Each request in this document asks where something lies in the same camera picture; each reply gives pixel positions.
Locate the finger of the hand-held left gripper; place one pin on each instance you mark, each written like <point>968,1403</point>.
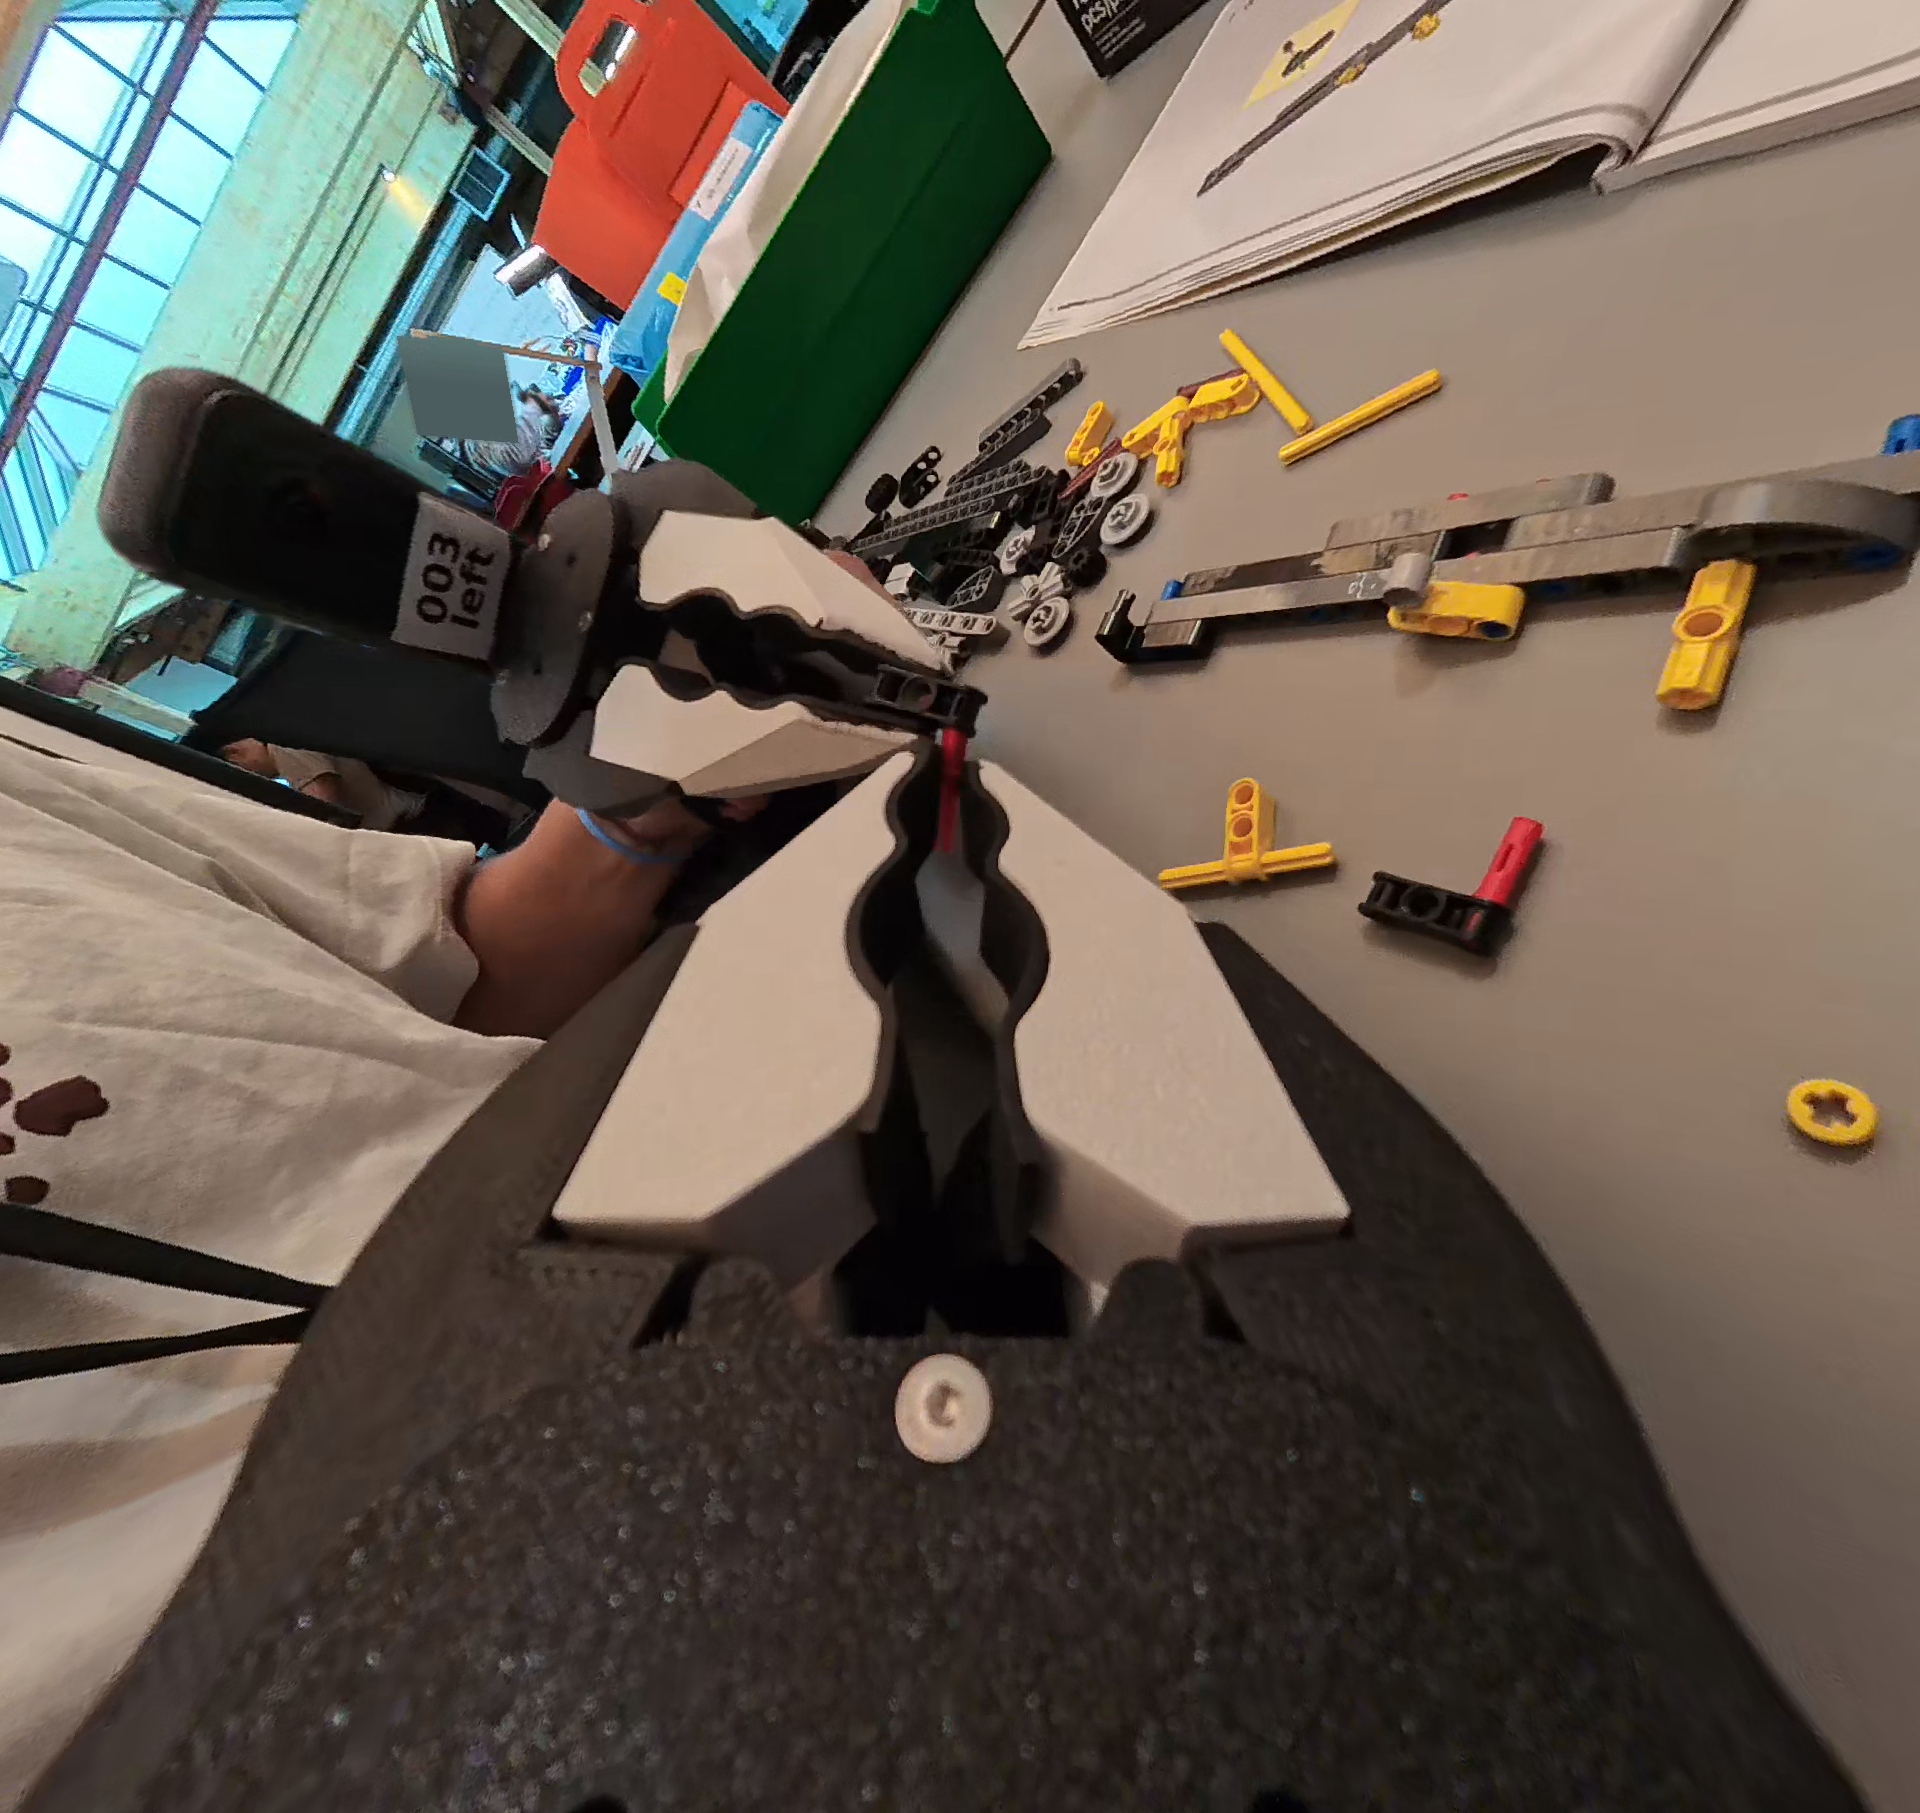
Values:
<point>751,559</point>
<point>704,739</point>

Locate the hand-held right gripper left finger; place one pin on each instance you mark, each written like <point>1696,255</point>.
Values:
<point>704,1092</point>

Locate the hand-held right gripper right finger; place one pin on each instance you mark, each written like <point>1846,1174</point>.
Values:
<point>1186,1092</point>

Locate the long red lego pin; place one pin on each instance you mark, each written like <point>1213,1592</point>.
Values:
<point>953,778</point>

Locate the pile of black grey lego pieces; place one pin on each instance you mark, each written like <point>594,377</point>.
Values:
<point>1021,522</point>

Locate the black lego pin connector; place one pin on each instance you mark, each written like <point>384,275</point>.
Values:
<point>1425,904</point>

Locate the grey lego beam assembly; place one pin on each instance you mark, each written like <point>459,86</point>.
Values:
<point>1576,522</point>

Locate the white lego instruction booklet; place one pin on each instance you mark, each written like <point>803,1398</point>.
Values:
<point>1425,74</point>

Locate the brown lego piece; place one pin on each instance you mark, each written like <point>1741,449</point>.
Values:
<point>1209,381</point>

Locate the yellow round lego bush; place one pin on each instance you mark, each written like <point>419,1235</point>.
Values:
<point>1833,1111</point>

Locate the blue wristband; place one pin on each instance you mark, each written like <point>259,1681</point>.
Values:
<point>623,837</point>

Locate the blue plastic bag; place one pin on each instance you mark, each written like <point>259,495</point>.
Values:
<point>704,224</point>

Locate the green plastic bin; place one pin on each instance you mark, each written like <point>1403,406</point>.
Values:
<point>870,238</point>

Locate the skylight window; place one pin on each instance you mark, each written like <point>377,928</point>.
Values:
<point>120,192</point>

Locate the orange plastic carry case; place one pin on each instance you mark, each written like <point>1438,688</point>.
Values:
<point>647,134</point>

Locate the person's white t-shirt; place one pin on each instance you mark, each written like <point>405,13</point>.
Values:
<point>227,1018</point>

